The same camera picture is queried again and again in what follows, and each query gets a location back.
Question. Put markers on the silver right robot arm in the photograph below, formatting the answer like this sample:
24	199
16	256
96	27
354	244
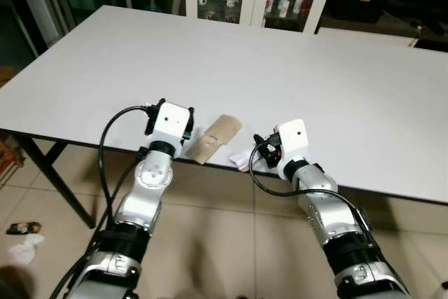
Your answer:
329	211

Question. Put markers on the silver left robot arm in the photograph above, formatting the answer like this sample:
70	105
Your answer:
143	194

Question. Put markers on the brown cardboard piece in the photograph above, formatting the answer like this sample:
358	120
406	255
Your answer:
214	138

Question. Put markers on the white paper scrap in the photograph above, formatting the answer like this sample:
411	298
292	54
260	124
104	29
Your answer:
242	160

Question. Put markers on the black metal table leg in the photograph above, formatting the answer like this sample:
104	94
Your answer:
63	187

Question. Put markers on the small white background table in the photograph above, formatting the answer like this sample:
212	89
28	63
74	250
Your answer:
364	36

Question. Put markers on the dark crumpled snack wrapper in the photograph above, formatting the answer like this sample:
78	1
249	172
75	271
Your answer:
23	227

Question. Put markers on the white crumpled tissue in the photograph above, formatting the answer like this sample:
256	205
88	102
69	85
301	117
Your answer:
26	250

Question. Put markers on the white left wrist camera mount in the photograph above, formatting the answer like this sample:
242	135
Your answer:
172	122

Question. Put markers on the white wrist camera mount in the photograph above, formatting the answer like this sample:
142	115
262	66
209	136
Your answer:
294	141
172	122

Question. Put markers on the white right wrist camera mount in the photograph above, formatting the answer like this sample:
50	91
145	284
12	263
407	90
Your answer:
294	141

